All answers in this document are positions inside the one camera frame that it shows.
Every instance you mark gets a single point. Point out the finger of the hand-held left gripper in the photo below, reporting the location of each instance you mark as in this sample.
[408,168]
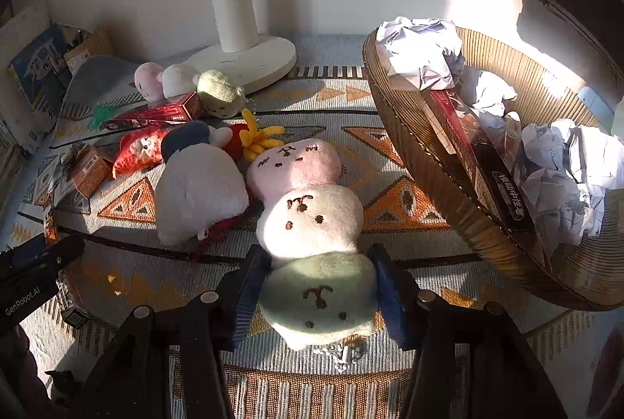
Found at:
[63,251]

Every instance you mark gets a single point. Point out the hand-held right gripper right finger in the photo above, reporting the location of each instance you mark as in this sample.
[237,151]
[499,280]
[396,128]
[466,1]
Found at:
[392,302]

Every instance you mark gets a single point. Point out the small brown cardboard box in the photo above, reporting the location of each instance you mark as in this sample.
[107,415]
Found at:
[92,53]

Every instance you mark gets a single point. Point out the small three-ball plush toy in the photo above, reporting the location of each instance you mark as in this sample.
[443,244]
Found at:
[178,80]

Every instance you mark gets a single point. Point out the person's left forearm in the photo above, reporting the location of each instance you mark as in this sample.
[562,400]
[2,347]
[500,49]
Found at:
[22,375]

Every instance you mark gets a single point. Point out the small black tag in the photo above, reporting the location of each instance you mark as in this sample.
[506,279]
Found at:
[75,317]

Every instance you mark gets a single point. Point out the red snack packet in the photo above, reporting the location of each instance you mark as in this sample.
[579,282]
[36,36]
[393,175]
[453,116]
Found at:
[139,151]

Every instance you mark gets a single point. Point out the white lamp stand base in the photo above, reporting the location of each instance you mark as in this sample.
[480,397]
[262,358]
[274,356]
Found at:
[234,9]

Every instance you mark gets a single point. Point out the red and black long box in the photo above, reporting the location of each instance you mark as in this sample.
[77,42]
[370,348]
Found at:
[487,175]

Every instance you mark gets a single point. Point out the woven bamboo basket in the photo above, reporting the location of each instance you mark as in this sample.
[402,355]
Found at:
[438,204]

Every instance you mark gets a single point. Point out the large three-ball plush toy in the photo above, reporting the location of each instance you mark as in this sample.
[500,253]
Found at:
[312,219]

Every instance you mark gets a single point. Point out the white plush with blue hat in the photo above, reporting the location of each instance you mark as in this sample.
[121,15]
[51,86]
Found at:
[200,194]

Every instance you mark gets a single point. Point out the red plush with yellow fringe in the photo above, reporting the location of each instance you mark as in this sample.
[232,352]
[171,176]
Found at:
[258,141]

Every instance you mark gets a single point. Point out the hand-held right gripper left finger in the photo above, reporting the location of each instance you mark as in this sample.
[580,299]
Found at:
[248,297]

